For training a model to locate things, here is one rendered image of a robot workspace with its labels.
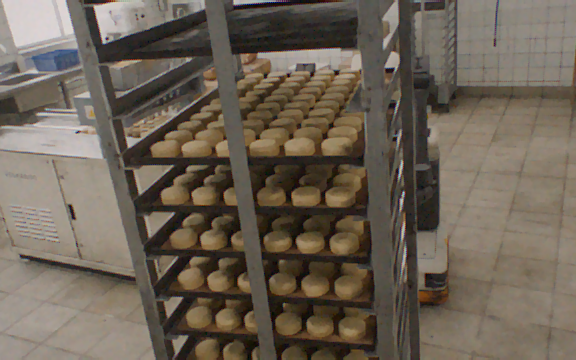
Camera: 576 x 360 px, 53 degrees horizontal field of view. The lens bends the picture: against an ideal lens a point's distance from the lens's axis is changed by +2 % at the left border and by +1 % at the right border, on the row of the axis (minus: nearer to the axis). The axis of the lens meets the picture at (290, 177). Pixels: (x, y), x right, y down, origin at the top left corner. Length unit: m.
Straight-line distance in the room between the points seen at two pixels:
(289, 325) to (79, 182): 2.53
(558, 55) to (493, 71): 0.64
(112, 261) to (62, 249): 0.41
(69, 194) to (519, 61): 4.79
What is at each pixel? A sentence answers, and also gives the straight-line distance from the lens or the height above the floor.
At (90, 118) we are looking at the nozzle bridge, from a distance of 3.21.
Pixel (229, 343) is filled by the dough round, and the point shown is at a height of 1.04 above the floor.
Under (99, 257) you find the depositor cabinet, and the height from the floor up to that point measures 0.17.
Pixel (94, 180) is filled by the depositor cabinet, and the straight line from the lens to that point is 3.40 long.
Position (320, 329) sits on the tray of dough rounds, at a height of 1.15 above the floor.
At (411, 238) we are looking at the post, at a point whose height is 1.02.
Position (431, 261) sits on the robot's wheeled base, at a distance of 2.94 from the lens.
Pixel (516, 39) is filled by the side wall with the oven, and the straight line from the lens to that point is 6.60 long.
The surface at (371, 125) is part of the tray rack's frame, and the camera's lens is 0.85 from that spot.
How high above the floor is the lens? 1.82
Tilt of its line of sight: 22 degrees down
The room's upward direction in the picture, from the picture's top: 7 degrees counter-clockwise
